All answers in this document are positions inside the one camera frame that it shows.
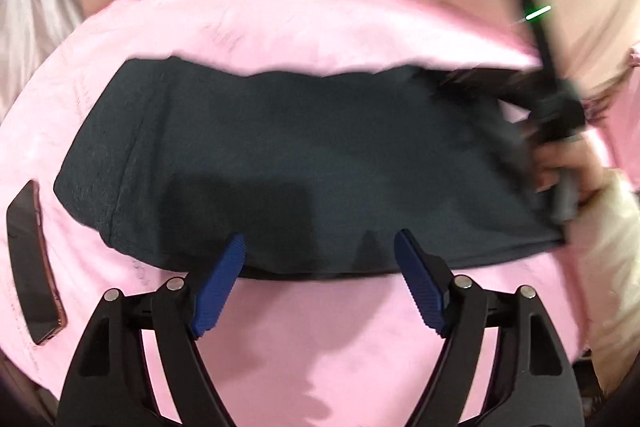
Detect dark grey pants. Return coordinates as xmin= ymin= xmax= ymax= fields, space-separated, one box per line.
xmin=54 ymin=57 xmax=563 ymax=280

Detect cream sleeve forearm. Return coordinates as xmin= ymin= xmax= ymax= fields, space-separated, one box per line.
xmin=568 ymin=169 xmax=639 ymax=395

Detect right hand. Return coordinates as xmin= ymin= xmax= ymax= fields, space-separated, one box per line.
xmin=530 ymin=134 xmax=606 ymax=205

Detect black smartphone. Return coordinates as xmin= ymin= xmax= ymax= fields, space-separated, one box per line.
xmin=6 ymin=180 xmax=67 ymax=346

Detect pink bed sheet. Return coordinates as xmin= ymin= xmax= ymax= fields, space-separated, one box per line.
xmin=0 ymin=0 xmax=640 ymax=425

